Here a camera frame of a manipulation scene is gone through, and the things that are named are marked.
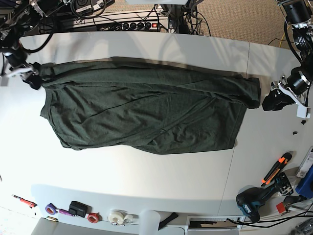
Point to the white tape dispenser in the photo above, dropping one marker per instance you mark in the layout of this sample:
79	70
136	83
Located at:
121	218

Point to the dark green t-shirt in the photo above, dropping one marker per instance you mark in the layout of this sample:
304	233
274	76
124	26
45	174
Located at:
154	108

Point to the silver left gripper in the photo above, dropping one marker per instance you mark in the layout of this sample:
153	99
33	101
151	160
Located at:
298	82

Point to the teal black cordless drill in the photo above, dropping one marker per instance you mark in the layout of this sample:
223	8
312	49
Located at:
250	200

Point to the white power strip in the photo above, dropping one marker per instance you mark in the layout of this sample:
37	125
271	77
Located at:
148	21

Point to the red tape roll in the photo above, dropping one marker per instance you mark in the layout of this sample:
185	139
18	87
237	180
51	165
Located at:
93	218

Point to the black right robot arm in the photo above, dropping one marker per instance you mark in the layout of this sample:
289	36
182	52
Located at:
23	19

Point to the black action camera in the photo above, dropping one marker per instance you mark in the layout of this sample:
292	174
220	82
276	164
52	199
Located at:
78	209

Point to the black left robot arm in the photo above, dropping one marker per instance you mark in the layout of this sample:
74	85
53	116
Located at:
298	30

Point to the blue box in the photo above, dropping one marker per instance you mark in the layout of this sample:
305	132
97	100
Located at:
305	186

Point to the purple marker pen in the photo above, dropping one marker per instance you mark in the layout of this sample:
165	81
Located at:
64	212

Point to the red screwdriver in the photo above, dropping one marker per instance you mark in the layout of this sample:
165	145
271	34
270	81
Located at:
27	202

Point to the purple tape roll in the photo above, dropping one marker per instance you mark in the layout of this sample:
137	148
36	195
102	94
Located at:
51	209

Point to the orange black utility knife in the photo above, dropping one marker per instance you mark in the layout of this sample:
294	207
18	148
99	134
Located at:
276	168

